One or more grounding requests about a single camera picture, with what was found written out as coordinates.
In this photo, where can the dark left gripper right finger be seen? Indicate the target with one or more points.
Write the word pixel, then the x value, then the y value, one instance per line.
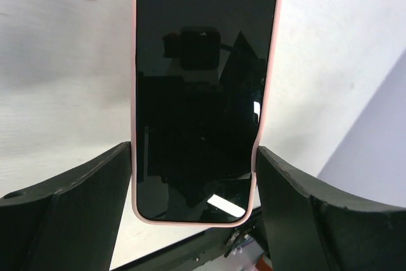
pixel 311 225

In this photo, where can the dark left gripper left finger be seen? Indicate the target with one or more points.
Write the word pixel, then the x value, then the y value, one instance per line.
pixel 70 221

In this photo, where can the black phone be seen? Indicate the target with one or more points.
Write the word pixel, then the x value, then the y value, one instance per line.
pixel 196 93

